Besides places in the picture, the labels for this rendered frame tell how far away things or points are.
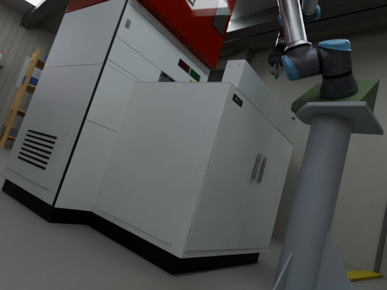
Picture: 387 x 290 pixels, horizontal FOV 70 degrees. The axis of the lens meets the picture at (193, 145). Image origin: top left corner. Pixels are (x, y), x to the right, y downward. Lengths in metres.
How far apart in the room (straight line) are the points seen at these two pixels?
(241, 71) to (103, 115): 0.73
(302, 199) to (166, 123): 0.68
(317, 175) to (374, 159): 2.71
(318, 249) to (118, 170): 0.97
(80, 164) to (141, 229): 0.46
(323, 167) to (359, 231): 2.62
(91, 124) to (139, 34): 0.57
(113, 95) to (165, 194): 0.62
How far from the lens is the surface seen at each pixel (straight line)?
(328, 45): 1.29
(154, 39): 1.74
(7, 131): 6.52
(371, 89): 1.40
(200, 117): 1.20
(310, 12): 1.74
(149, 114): 1.41
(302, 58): 1.28
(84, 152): 1.47
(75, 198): 1.50
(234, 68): 1.31
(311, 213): 1.20
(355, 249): 3.80
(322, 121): 1.27
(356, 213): 3.82
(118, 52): 1.56
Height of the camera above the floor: 0.36
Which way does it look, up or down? 8 degrees up
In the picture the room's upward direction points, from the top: 17 degrees clockwise
